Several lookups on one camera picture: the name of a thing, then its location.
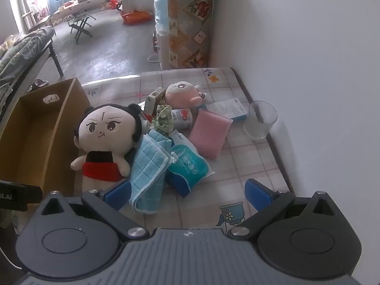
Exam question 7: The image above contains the black metal bed frame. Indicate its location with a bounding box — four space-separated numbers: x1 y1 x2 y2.
0 34 65 118

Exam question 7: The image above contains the pile of clothes on bed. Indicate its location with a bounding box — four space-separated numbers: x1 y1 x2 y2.
0 26 56 95

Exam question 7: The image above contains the white can with red print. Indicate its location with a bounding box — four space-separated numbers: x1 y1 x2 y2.
171 108 194 130

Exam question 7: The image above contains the brown cardboard box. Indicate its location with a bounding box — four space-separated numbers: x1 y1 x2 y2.
0 77 91 211

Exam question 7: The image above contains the clear glass cup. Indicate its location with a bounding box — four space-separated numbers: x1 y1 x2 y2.
243 101 278 141

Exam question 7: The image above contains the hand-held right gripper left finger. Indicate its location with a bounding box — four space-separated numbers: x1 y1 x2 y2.
40 180 149 240

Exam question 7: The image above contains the pink sponge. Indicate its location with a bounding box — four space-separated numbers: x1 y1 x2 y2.
189 109 233 160

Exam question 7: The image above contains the orange basin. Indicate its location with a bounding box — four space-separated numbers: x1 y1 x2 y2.
121 9 154 25

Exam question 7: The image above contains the black-haired plush doll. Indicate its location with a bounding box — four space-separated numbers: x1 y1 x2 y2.
70 103 143 192

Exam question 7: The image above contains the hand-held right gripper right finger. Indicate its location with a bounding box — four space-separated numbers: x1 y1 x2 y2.
227 179 340 239

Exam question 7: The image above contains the patterned cloth covered cabinet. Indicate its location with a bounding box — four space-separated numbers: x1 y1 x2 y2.
166 0 219 69

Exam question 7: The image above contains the plaid printed mat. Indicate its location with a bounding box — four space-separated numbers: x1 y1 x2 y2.
80 67 295 236

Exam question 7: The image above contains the green white scrunchie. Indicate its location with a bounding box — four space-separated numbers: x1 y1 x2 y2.
151 104 174 138

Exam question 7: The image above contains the light blue towel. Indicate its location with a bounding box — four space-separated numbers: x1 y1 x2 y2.
129 129 173 214

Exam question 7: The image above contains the blue teal wet wipes packet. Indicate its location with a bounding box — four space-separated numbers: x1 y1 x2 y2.
166 130 215 198

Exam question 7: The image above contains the white cabinet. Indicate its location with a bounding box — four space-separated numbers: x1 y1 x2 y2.
157 32 170 71

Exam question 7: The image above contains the long wooden bench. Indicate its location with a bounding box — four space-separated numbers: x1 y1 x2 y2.
50 0 111 25

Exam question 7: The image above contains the pink plush toy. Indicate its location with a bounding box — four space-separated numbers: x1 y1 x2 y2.
164 81 207 109

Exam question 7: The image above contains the blue and white carton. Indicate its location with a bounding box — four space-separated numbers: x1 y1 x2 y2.
204 98 249 122

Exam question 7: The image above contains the small yellow box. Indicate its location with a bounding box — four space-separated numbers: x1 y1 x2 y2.
144 87 166 115

